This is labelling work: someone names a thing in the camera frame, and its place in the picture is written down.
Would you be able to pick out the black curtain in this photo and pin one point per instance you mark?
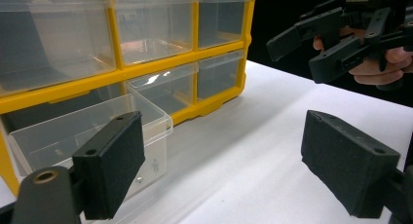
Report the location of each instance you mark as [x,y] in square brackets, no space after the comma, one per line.
[276,9]

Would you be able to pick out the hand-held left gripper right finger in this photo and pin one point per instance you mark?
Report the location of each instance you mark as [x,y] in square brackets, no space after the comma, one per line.
[350,165]

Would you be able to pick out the yellow black organizer cabinet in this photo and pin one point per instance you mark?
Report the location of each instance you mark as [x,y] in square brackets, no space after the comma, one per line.
[97,79]

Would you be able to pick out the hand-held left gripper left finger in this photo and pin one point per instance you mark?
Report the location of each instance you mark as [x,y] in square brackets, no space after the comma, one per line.
[110,162]

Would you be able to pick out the small silver screw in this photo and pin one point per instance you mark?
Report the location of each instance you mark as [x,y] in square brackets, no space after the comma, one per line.
[139,179]

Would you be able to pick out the clear plastic drawer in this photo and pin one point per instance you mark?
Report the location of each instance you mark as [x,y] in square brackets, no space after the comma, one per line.
[97,120]

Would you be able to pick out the grid of clear drawers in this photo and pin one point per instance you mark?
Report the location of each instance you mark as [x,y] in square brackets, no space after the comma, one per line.
[152,29]

